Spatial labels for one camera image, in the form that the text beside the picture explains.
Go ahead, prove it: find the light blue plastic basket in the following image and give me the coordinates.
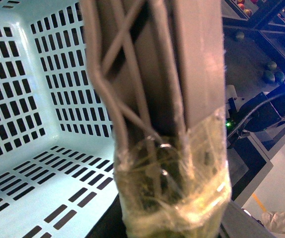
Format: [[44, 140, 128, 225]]
[[0, 0, 117, 238]]

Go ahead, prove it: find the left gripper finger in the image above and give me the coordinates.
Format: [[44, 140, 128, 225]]
[[80, 0, 225, 139]]

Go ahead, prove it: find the yellow tape on finger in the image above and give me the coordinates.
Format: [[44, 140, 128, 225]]
[[114, 107, 231, 238]]

